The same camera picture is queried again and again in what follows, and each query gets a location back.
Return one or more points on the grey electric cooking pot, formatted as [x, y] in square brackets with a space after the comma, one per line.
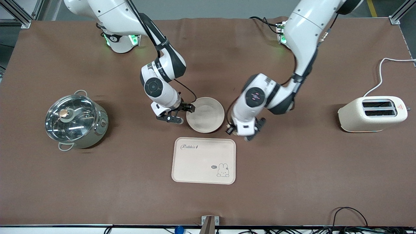
[102, 130]

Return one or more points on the cream two-slot toaster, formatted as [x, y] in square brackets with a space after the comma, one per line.
[354, 118]

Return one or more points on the glass pot lid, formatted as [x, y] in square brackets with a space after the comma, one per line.
[74, 126]

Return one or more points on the round cream plate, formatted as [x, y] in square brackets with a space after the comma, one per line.
[208, 115]

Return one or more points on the cream rabbit print tray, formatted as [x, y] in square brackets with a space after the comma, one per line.
[198, 165]

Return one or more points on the brown table cloth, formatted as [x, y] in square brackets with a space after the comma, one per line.
[292, 195]

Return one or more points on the aluminium frame profile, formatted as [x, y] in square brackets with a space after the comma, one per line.
[401, 13]
[16, 13]

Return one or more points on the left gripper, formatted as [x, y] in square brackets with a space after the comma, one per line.
[259, 125]

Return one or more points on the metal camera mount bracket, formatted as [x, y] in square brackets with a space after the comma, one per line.
[209, 224]

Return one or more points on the small blue round object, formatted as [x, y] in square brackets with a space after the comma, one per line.
[179, 230]

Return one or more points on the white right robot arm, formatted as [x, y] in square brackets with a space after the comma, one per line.
[107, 13]

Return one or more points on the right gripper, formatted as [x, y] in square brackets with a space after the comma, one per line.
[184, 107]

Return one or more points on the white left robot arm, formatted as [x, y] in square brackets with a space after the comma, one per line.
[302, 32]

